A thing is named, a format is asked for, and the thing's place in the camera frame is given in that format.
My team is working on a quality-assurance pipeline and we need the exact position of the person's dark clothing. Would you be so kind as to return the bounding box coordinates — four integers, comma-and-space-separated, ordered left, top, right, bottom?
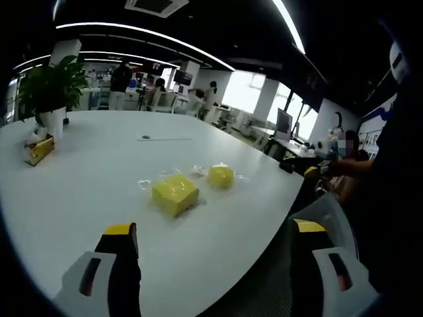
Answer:
355, 19, 423, 298

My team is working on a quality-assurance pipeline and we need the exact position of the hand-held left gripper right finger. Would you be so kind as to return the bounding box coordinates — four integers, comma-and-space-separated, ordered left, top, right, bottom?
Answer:
289, 217, 381, 317

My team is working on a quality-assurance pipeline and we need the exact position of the green potted plant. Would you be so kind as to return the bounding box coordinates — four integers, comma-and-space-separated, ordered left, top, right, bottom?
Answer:
17, 55, 91, 139

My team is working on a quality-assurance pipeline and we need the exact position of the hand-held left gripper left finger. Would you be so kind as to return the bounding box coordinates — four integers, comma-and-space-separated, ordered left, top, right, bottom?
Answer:
54, 223, 142, 317

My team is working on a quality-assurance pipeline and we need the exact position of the clear plastic wrap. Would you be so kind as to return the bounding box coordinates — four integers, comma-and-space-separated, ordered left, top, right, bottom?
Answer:
137, 168, 208, 225
190, 161, 250, 194

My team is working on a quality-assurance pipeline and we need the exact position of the ceiling air vent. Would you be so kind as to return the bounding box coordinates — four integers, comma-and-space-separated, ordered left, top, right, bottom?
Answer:
124, 0, 190, 18

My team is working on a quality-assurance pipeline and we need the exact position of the square yellow silicone block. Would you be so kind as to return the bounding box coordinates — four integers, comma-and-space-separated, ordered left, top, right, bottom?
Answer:
151, 174, 200, 219

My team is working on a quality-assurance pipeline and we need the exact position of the wall screen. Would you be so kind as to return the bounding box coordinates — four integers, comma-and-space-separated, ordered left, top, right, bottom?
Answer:
173, 69, 194, 86

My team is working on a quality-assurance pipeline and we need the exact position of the long ceiling light strip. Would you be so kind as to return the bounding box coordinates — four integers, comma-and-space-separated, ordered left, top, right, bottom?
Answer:
55, 22, 236, 72
271, 0, 307, 55

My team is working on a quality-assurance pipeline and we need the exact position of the computer monitor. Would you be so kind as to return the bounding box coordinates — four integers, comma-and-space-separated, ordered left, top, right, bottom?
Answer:
275, 108, 294, 142

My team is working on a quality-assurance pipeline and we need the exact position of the white chest device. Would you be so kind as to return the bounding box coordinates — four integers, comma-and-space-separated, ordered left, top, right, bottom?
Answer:
389, 40, 411, 81

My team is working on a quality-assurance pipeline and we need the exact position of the yellow tissue box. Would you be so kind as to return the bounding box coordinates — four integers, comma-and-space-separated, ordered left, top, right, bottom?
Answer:
23, 133, 56, 166

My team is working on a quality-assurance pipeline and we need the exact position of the round yellow silicone block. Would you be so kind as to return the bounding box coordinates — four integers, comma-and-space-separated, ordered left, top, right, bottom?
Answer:
207, 164, 235, 191

